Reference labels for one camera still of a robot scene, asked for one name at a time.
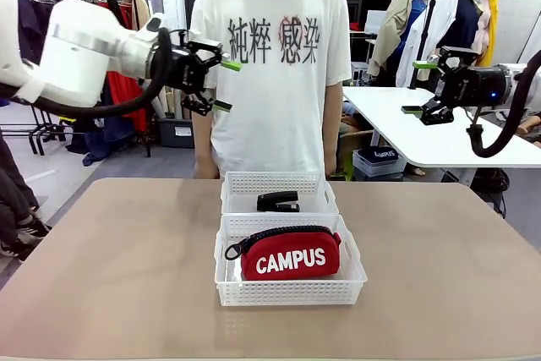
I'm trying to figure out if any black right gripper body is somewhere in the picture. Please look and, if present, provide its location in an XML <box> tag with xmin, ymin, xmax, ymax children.
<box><xmin>434</xmin><ymin>63</ymin><xmax>508</xmax><ymax>107</ymax></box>

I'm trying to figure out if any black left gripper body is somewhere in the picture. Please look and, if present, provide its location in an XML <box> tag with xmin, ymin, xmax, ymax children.
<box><xmin>168</xmin><ymin>46</ymin><xmax>212</xmax><ymax>96</ymax></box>

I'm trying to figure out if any beige hanging garment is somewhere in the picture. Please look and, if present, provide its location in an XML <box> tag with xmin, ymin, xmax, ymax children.
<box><xmin>133</xmin><ymin>0</ymin><xmax>154</xmax><ymax>33</ymax></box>

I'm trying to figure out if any grey storage bin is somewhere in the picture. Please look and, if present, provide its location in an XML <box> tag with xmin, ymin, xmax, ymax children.
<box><xmin>158</xmin><ymin>118</ymin><xmax>195</xmax><ymax>150</ymax></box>

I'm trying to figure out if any person's left forearm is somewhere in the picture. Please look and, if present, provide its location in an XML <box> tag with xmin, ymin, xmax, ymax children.
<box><xmin>323</xmin><ymin>81</ymin><xmax>344</xmax><ymax>163</ymax></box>

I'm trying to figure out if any green box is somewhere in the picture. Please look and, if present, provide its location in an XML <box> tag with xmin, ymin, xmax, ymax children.
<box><xmin>337</xmin><ymin>153</ymin><xmax>355</xmax><ymax>180</ymax></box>

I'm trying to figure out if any person in dark trousers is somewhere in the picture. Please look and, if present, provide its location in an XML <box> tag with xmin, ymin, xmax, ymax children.
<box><xmin>0</xmin><ymin>128</ymin><xmax>52</xmax><ymax>261</ymax></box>

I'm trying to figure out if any person's right forearm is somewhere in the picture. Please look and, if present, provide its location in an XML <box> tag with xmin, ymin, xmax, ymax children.
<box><xmin>193</xmin><ymin>113</ymin><xmax>216</xmax><ymax>167</ymax></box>

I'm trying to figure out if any black bag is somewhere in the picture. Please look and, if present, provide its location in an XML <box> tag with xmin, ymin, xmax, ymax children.
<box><xmin>469</xmin><ymin>167</ymin><xmax>511</xmax><ymax>193</ymax></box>

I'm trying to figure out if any navy Campus pouch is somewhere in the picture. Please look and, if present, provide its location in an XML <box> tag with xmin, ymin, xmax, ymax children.
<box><xmin>358</xmin><ymin>147</ymin><xmax>401</xmax><ymax>163</ymax></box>

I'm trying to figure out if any brown cardboard box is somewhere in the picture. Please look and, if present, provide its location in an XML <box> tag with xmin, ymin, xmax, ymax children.
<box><xmin>340</xmin><ymin>130</ymin><xmax>375</xmax><ymax>167</ymax></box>

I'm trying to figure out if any mannequin in beige coat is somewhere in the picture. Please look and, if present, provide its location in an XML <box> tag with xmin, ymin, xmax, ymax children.
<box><xmin>366</xmin><ymin>0</ymin><xmax>436</xmax><ymax>79</ymax></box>

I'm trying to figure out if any small white storage basket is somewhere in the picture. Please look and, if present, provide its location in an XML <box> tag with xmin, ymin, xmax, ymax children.
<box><xmin>352</xmin><ymin>147</ymin><xmax>407</xmax><ymax>177</ymax></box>

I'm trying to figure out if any white side table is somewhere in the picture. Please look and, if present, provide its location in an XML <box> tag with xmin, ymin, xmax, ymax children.
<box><xmin>342</xmin><ymin>85</ymin><xmax>541</xmax><ymax>187</ymax></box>

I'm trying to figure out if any person's right hand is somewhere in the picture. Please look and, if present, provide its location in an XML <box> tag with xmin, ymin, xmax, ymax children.
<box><xmin>193</xmin><ymin>157</ymin><xmax>219</xmax><ymax>179</ymax></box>

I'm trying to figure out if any dark navy hanging coat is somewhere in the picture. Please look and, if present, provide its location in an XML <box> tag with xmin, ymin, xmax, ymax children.
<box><xmin>16</xmin><ymin>0</ymin><xmax>54</xmax><ymax>64</ymax></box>

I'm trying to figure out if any person in white printed t-shirt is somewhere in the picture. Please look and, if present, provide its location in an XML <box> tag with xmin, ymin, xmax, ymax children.
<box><xmin>188</xmin><ymin>0</ymin><xmax>352</xmax><ymax>180</ymax></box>

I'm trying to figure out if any red hanging dress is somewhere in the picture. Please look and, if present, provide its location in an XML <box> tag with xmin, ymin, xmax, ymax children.
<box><xmin>104</xmin><ymin>0</ymin><xmax>148</xmax><ymax>125</ymax></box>

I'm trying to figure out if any black stapler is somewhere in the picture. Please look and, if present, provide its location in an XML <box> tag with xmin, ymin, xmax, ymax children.
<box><xmin>256</xmin><ymin>192</ymin><xmax>301</xmax><ymax>213</ymax></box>

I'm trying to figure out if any black stand pole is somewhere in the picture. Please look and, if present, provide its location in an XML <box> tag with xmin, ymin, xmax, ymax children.
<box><xmin>422</xmin><ymin>0</ymin><xmax>441</xmax><ymax>62</ymax></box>

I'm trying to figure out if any mannequin in white coat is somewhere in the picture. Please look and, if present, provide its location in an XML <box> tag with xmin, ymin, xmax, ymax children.
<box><xmin>396</xmin><ymin>0</ymin><xmax>487</xmax><ymax>88</ymax></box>

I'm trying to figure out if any yellow garment on stand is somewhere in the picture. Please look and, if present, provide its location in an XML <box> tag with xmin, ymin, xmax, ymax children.
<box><xmin>477</xmin><ymin>0</ymin><xmax>500</xmax><ymax>66</ymax></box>

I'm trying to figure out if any white perforated plastic basket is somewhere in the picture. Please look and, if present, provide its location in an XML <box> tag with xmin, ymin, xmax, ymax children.
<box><xmin>220</xmin><ymin>170</ymin><xmax>341</xmax><ymax>215</ymax></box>
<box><xmin>214</xmin><ymin>212</ymin><xmax>369</xmax><ymax>307</ymax></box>

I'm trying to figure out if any black clothes rack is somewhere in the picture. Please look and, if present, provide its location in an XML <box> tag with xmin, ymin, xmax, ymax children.
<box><xmin>12</xmin><ymin>0</ymin><xmax>154</xmax><ymax>158</ymax></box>

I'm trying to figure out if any red Campus zipper pouch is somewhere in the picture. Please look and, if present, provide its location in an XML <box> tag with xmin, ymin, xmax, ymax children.
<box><xmin>223</xmin><ymin>225</ymin><xmax>342</xmax><ymax>282</ymax></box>

